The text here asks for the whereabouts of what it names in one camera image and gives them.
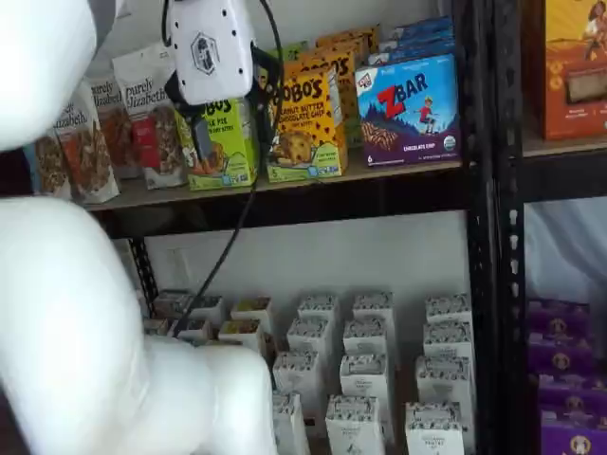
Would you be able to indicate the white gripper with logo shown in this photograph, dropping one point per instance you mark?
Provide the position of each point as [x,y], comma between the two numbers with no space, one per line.
[211,47]

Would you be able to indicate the orange Bobo's peanut butter box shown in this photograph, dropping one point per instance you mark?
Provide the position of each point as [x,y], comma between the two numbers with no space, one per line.
[355,32]
[303,142]
[342,85]
[351,45]

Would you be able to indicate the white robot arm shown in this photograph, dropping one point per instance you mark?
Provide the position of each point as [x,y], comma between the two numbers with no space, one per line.
[71,308]

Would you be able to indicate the green Bobo's apple pie box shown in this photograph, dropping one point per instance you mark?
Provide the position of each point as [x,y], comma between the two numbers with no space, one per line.
[294,51]
[227,156]

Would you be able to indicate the wooden shelf board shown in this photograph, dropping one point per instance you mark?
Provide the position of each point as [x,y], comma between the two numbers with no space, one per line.
[564,144]
[370,171]

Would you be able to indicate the blue ZBar box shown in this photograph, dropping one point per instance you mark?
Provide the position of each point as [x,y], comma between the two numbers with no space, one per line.
[408,114]
[419,40]
[412,53]
[422,26]

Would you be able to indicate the yellow top granola box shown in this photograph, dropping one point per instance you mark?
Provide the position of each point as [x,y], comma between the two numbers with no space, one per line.
[251,310]
[239,334]

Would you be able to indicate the white patterned pastry box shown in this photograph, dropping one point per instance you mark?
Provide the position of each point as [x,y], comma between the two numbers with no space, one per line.
[443,379]
[318,305]
[362,374]
[308,334]
[288,422]
[434,426]
[448,341]
[448,308]
[353,424]
[296,374]
[369,336]
[373,305]

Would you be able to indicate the black metal shelf rack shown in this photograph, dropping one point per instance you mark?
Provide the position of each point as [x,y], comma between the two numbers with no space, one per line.
[509,284]
[481,237]

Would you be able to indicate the large orange snack box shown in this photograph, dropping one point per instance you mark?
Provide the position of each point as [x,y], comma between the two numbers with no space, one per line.
[576,71]

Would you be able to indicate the purple snack box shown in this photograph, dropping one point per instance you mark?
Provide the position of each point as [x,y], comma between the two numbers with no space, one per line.
[562,353]
[574,436]
[559,317]
[574,393]

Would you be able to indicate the granola bag red label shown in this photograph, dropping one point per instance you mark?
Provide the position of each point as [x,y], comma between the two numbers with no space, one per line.
[152,132]

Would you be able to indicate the white granola bag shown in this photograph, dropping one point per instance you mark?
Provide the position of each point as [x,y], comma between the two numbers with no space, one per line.
[114,123]
[47,166]

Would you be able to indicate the granola bag orange label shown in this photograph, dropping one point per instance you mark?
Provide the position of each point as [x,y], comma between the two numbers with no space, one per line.
[83,147]

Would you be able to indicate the Purely Elizabeth oatmeal boxes group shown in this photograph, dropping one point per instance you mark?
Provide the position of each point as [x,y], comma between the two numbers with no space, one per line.
[404,360]

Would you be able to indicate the white plastic sheet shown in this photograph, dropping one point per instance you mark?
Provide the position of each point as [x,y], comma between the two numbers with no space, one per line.
[564,246]

